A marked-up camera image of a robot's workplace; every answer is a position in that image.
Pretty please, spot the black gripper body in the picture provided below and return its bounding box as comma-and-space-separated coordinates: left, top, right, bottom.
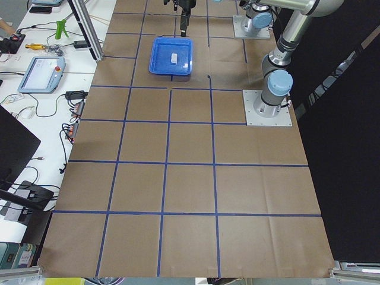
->
173, 0, 197, 12

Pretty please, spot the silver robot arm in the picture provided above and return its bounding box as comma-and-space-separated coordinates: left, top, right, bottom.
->
239, 1, 343, 118
173, 0, 273, 39

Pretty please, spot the blue plastic tray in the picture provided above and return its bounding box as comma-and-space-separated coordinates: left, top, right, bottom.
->
149, 37, 194, 76

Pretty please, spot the black power adapter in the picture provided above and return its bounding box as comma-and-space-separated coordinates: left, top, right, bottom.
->
73, 40, 88, 49

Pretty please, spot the green clamp tool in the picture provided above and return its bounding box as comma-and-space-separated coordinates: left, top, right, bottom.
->
55, 19, 69, 40

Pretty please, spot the teach pendant tablet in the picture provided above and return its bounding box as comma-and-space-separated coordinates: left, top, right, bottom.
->
17, 56, 66, 94

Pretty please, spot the white computer mouse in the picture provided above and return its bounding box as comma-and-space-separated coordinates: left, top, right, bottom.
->
20, 108, 34, 119

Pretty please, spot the black monitor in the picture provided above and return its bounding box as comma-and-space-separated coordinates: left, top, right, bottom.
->
0, 104, 55, 212

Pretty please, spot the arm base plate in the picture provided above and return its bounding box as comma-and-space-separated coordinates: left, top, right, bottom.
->
232, 15, 271, 40
242, 90, 293, 127

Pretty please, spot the aluminium frame post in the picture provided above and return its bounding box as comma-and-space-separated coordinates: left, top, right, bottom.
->
68, 0, 103, 62

